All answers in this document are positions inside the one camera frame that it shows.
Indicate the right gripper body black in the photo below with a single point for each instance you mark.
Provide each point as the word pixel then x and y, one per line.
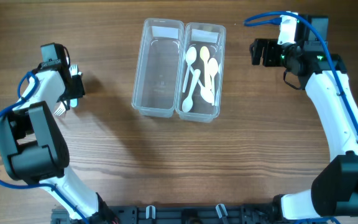
pixel 275 55

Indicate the white fork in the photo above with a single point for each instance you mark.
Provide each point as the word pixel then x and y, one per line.
pixel 74 70

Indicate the clear plastic container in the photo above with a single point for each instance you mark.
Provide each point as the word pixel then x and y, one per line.
pixel 159 59
pixel 197 35

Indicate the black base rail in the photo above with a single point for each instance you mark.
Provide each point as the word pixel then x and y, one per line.
pixel 242 214

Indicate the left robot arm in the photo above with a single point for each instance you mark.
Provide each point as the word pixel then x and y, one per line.
pixel 32 147

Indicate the left clear plastic container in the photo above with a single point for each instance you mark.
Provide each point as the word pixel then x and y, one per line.
pixel 159 59

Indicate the white plastic spoon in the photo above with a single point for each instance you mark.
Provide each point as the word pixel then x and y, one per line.
pixel 213 69
pixel 188 101
pixel 206 94
pixel 190 58

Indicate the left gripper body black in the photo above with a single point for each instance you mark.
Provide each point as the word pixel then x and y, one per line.
pixel 76 89

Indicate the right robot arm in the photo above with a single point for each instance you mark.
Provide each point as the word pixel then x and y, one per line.
pixel 334 192

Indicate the right clear plastic container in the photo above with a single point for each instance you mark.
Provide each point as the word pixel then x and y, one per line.
pixel 197 35

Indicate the yellow plastic spoon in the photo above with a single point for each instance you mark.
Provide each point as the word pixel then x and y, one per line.
pixel 204 55

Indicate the white fork diagonal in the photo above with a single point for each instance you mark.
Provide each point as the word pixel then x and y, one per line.
pixel 61 109

